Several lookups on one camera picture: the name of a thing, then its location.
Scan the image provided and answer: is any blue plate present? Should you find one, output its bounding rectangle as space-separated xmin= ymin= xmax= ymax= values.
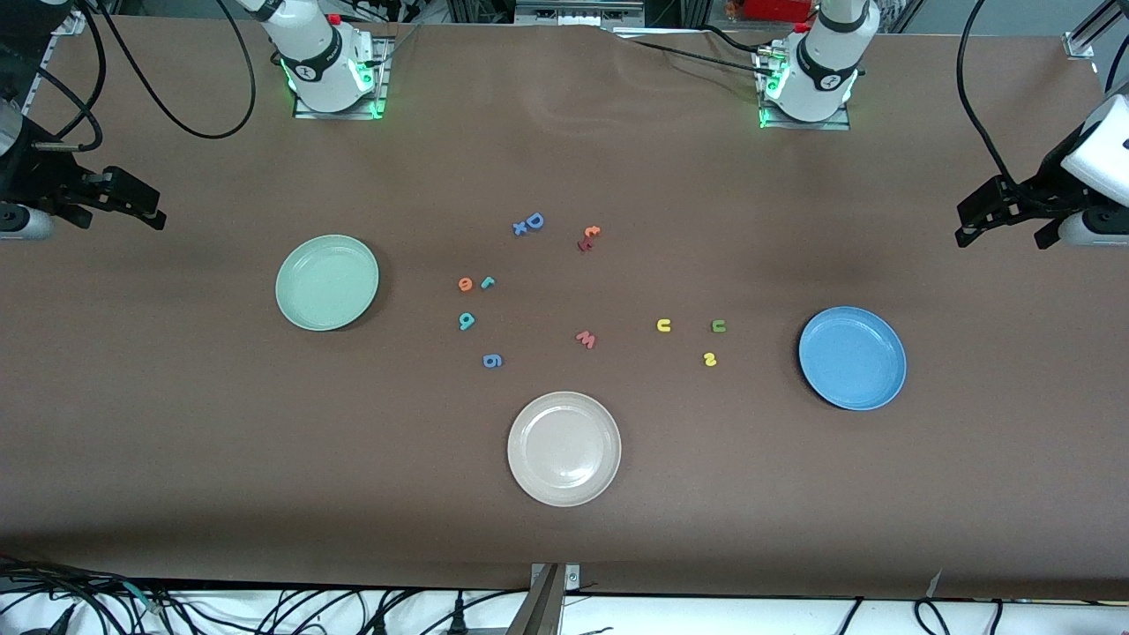
xmin=797 ymin=305 xmax=908 ymax=412

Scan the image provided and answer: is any light green plate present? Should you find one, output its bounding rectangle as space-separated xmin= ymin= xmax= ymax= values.
xmin=274 ymin=234 xmax=381 ymax=332

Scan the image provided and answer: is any brown table cover sheet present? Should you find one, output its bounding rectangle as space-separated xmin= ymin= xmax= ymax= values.
xmin=0 ymin=13 xmax=1129 ymax=602

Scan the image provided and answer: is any red box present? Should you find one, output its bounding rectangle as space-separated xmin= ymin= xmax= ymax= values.
xmin=744 ymin=0 xmax=817 ymax=23

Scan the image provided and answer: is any beige plate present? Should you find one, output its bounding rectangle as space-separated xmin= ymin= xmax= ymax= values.
xmin=506 ymin=391 xmax=623 ymax=508

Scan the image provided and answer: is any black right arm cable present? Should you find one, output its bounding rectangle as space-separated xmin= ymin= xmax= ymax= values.
xmin=31 ymin=0 xmax=258 ymax=153

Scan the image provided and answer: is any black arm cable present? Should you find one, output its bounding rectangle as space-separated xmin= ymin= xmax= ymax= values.
xmin=956 ymin=0 xmax=1020 ymax=193
xmin=31 ymin=0 xmax=258 ymax=153

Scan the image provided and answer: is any aluminium frame rail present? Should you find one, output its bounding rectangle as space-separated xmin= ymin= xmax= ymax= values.
xmin=31 ymin=9 xmax=89 ymax=98
xmin=1063 ymin=0 xmax=1129 ymax=61

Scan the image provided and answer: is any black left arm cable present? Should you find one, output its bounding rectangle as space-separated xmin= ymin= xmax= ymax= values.
xmin=956 ymin=0 xmax=1020 ymax=193

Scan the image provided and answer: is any aluminium left arm base plate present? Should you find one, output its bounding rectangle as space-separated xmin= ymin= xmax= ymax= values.
xmin=756 ymin=44 xmax=853 ymax=131

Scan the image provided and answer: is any black base power cable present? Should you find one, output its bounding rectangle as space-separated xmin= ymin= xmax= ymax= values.
xmin=617 ymin=25 xmax=775 ymax=70

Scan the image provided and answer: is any black looped floor cable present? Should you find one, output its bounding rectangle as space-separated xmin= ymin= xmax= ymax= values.
xmin=913 ymin=598 xmax=952 ymax=635

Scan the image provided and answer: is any grey metal frame beam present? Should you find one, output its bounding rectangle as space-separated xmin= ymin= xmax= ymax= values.
xmin=514 ymin=0 xmax=647 ymax=27

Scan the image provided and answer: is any grey metal table bracket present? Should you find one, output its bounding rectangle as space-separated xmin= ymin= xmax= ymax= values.
xmin=507 ymin=563 xmax=583 ymax=635

